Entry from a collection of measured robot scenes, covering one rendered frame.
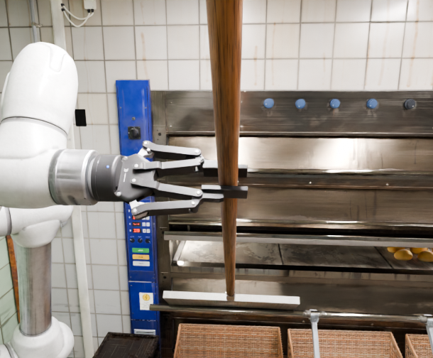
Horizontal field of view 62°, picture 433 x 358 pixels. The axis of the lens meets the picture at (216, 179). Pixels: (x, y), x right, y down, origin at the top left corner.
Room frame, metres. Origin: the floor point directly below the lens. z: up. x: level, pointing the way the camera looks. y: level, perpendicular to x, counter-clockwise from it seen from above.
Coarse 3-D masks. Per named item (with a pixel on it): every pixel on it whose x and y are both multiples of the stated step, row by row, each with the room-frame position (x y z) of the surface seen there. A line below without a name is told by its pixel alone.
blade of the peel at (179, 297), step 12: (168, 300) 1.37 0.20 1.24; (180, 300) 1.36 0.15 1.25; (192, 300) 1.34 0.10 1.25; (204, 300) 1.33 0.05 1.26; (216, 300) 1.31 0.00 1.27; (228, 300) 1.30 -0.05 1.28; (240, 300) 1.30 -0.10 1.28; (252, 300) 1.30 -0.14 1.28; (264, 300) 1.30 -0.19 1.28; (276, 300) 1.30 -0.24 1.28; (288, 300) 1.29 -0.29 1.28
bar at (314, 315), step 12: (192, 312) 1.41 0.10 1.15; (204, 312) 1.41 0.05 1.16; (216, 312) 1.41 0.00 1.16; (228, 312) 1.40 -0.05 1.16; (240, 312) 1.40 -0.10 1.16; (252, 312) 1.39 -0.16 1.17; (264, 312) 1.39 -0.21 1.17; (276, 312) 1.39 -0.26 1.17; (288, 312) 1.39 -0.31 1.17; (300, 312) 1.39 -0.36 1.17; (312, 312) 1.38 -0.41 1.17; (324, 312) 1.38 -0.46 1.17; (336, 312) 1.38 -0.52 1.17; (312, 324) 1.36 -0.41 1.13; (432, 324) 1.33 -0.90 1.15; (312, 336) 1.34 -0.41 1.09; (432, 336) 1.31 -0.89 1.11; (432, 348) 1.28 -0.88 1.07
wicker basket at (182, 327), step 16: (192, 336) 1.74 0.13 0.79; (208, 336) 1.73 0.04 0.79; (224, 336) 1.73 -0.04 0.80; (240, 336) 1.73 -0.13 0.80; (256, 336) 1.72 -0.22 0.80; (176, 352) 1.59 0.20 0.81; (192, 352) 1.72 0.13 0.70; (208, 352) 1.71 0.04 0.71; (224, 352) 1.71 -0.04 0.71; (240, 352) 1.70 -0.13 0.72; (256, 352) 1.70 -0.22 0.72; (272, 352) 1.70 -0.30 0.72
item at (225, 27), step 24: (216, 0) 0.30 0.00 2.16; (240, 0) 0.30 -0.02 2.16; (216, 24) 0.31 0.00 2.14; (240, 24) 0.32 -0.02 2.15; (216, 48) 0.33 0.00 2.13; (240, 48) 0.34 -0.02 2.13; (216, 72) 0.36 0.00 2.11; (240, 72) 0.37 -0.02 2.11; (216, 96) 0.38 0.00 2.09; (240, 96) 0.40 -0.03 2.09; (216, 120) 0.42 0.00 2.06; (216, 144) 0.46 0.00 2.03
